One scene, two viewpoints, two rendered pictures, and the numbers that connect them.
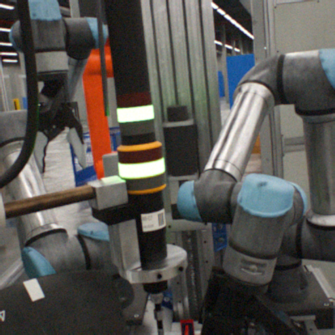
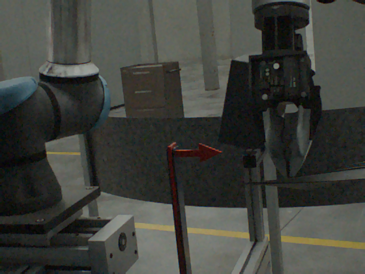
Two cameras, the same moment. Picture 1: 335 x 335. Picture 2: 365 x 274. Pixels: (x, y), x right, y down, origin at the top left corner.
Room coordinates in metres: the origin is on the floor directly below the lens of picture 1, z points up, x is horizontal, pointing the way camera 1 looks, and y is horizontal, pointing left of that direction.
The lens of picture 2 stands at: (0.59, 0.69, 1.33)
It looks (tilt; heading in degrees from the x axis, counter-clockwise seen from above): 10 degrees down; 283
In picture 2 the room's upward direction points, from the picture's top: 6 degrees counter-clockwise
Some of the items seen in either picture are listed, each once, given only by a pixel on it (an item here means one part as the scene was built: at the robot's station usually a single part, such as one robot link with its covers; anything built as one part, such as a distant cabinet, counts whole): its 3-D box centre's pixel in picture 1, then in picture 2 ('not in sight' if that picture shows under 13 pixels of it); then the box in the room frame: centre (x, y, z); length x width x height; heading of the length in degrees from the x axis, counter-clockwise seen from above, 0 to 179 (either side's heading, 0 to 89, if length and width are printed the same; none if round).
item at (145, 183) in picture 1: (142, 179); not in sight; (0.42, 0.02, 1.54); 0.04 x 0.04 x 0.01
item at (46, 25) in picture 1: (43, 27); not in sight; (0.97, 0.23, 1.78); 0.09 x 0.08 x 0.11; 33
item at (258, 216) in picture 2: not in sight; (253, 196); (0.73, -0.53, 0.96); 0.03 x 0.03 x 0.20; 85
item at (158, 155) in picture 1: (140, 153); not in sight; (0.42, 0.02, 1.57); 0.04 x 0.04 x 0.01
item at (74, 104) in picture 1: (56, 102); not in sight; (0.97, 0.23, 1.62); 0.09 x 0.08 x 0.12; 175
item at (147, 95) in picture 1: (133, 99); not in sight; (0.42, 0.02, 1.62); 0.03 x 0.03 x 0.01
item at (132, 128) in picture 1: (137, 126); not in sight; (0.42, 0.02, 1.60); 0.03 x 0.03 x 0.01
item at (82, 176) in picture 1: (110, 157); not in sight; (7.74, 1.00, 0.49); 1.27 x 0.88 x 0.98; 163
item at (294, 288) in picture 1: (281, 273); (18, 177); (1.14, -0.28, 1.09); 0.15 x 0.15 x 0.10
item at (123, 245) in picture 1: (139, 224); not in sight; (0.41, 0.03, 1.50); 0.09 x 0.07 x 0.10; 120
